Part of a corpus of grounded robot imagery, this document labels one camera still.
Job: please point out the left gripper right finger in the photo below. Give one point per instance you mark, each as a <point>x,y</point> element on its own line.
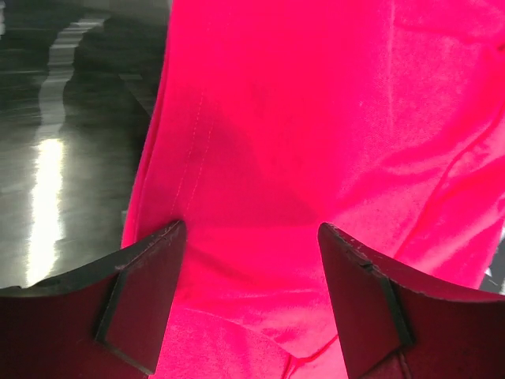
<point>394,321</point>

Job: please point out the black marbled table mat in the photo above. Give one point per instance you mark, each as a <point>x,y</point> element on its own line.
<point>78,86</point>

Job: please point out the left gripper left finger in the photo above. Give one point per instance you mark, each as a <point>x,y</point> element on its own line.
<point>105,319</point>

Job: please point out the crimson t shirt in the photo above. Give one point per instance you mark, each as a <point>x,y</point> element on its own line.
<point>383,118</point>

